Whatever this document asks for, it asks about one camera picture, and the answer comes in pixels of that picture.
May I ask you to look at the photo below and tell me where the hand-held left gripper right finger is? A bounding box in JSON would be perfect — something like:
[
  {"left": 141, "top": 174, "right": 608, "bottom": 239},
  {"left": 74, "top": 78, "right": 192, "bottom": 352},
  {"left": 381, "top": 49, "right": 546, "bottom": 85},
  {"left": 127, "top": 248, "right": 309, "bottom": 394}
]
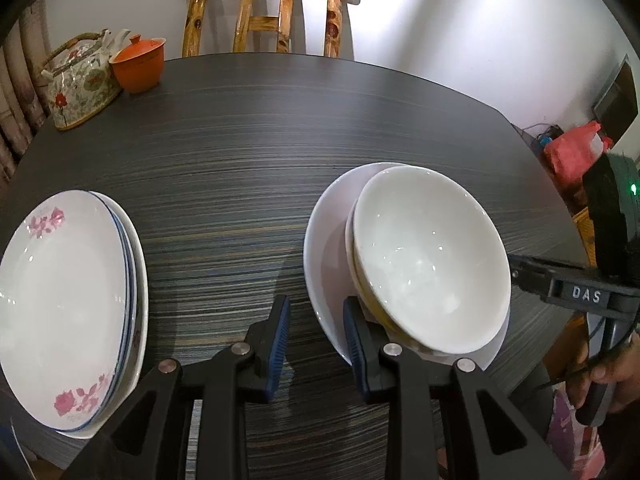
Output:
[{"left": 342, "top": 295, "right": 559, "bottom": 480}]

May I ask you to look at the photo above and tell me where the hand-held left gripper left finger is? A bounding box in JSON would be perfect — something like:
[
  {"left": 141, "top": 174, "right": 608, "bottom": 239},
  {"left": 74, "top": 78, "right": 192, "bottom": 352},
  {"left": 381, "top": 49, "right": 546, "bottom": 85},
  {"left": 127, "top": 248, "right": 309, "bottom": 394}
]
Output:
[{"left": 61, "top": 294, "right": 292, "bottom": 480}]

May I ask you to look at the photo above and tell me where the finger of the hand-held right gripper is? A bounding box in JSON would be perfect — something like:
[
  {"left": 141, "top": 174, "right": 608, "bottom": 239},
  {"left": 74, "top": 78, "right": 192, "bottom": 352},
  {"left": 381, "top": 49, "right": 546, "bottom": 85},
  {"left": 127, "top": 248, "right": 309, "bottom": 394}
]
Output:
[{"left": 508, "top": 254, "right": 627, "bottom": 312}]

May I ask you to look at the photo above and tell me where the red patterned bowl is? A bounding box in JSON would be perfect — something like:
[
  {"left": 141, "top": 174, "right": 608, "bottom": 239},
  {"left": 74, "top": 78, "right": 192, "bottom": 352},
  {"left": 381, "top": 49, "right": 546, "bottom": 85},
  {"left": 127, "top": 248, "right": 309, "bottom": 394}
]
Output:
[{"left": 303, "top": 162, "right": 512, "bottom": 367}]

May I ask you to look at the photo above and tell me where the floral green-tinted bowl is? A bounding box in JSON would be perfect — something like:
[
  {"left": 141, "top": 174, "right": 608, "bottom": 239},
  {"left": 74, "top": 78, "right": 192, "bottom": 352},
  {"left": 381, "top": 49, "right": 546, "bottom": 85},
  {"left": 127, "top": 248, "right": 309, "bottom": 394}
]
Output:
[{"left": 345, "top": 195, "right": 396, "bottom": 342}]

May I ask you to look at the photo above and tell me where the white bowl with flower print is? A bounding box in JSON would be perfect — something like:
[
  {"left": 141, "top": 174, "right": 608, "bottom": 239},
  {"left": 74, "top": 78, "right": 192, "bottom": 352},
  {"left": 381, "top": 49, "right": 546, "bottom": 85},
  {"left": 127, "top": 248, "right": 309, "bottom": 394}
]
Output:
[{"left": 352, "top": 165, "right": 512, "bottom": 354}]

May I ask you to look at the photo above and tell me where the plain white plate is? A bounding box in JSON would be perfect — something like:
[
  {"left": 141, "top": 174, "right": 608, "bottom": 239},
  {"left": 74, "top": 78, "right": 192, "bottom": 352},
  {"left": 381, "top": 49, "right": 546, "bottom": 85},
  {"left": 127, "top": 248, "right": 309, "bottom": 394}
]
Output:
[{"left": 65, "top": 192, "right": 150, "bottom": 440}]

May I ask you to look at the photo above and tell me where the blue-rimmed white plate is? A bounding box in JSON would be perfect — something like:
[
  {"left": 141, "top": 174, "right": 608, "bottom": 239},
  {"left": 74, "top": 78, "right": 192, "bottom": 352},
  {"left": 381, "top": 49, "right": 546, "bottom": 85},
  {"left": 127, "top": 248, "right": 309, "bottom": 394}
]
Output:
[{"left": 50, "top": 191, "right": 139, "bottom": 434}]

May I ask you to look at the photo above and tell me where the white plate with pink flowers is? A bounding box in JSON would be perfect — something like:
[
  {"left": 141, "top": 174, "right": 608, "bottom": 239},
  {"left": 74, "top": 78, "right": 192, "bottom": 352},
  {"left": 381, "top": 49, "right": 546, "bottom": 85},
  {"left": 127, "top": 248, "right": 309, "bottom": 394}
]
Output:
[{"left": 0, "top": 190, "right": 132, "bottom": 431}]

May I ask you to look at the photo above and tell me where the person's right hand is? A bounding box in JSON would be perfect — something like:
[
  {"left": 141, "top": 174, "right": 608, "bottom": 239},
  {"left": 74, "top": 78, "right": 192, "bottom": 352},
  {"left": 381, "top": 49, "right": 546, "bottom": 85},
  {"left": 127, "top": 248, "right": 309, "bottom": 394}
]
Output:
[{"left": 570, "top": 329, "right": 640, "bottom": 416}]

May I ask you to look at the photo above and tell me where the wicker chair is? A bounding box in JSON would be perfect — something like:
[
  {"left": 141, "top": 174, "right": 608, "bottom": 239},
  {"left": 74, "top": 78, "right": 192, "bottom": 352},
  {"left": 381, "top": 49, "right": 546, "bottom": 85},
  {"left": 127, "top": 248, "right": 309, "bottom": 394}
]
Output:
[{"left": 571, "top": 207, "right": 602, "bottom": 267}]

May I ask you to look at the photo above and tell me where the red plastic bag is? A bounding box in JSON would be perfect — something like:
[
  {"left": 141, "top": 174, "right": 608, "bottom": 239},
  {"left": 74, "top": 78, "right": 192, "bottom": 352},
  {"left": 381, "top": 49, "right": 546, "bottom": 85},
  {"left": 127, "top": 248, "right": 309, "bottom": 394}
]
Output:
[{"left": 543, "top": 120, "right": 614, "bottom": 192}]

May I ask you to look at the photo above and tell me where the dark framed board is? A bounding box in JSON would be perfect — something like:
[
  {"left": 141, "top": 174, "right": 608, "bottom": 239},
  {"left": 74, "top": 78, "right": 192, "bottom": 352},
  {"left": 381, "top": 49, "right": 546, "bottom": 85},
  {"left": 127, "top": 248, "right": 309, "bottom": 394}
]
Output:
[{"left": 592, "top": 54, "right": 640, "bottom": 144}]

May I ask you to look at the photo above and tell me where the person's purple patterned clothing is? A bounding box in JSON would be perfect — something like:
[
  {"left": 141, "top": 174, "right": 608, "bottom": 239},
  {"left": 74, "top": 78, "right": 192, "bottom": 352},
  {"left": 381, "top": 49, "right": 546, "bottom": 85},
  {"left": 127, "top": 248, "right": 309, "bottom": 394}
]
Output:
[{"left": 546, "top": 389, "right": 607, "bottom": 480}]

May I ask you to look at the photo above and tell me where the orange lidded cup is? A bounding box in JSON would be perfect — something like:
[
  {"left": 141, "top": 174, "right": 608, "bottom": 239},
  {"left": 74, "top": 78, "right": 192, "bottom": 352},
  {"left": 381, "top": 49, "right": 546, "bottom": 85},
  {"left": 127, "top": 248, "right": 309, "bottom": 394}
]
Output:
[{"left": 108, "top": 34, "right": 167, "bottom": 95}]

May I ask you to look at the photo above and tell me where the wooden chair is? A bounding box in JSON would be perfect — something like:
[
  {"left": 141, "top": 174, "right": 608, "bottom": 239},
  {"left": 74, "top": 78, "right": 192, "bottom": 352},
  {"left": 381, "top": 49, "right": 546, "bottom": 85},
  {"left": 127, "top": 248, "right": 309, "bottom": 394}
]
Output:
[{"left": 179, "top": 0, "right": 360, "bottom": 59}]

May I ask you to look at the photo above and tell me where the floral teapot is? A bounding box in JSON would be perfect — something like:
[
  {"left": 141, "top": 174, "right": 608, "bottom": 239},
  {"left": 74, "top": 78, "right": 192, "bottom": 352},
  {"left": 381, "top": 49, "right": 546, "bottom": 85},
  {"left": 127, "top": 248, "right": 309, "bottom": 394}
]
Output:
[{"left": 40, "top": 29, "right": 132, "bottom": 132}]

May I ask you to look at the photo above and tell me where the beige bamboo screen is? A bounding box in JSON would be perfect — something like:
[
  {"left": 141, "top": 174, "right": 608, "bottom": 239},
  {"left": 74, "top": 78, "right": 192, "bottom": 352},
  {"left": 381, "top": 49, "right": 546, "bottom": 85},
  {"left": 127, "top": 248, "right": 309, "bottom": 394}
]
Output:
[{"left": 0, "top": 7, "right": 52, "bottom": 171}]

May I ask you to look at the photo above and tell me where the tangle of dark cables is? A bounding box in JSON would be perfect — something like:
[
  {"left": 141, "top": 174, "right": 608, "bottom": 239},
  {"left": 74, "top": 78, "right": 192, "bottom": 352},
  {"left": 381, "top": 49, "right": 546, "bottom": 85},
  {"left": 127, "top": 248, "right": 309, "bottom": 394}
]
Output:
[{"left": 512, "top": 122, "right": 558, "bottom": 148}]

